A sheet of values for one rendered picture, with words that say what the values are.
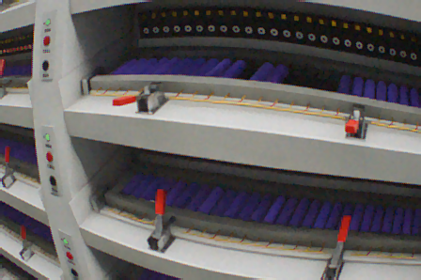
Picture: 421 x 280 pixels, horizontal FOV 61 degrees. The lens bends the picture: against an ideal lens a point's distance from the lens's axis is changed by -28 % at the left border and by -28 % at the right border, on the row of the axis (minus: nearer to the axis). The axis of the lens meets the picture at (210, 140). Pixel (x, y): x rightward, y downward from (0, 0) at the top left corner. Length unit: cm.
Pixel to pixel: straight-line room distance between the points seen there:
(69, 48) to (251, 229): 38
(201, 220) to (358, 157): 28
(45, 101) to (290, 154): 40
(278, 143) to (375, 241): 22
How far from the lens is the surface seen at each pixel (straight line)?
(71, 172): 71
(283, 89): 54
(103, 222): 73
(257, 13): 67
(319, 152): 50
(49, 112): 71
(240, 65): 64
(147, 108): 58
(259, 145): 52
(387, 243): 61
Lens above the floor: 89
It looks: 16 degrees down
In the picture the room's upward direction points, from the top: straight up
